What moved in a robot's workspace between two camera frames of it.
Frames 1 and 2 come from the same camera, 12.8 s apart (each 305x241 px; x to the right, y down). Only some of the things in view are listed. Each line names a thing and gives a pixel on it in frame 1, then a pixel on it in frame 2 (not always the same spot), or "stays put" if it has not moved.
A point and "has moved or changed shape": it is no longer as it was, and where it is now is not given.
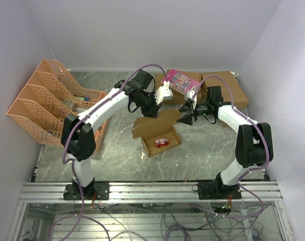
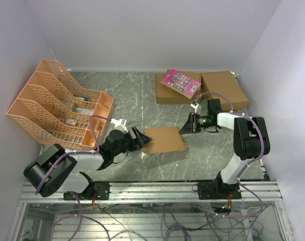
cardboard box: (158, 134) has moved or changed shape
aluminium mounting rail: (41, 192) stays put
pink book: (180, 82) stays put
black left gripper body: (149, 107) → (128, 142)
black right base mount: (217, 190) stays put
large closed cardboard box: (240, 100) stays put
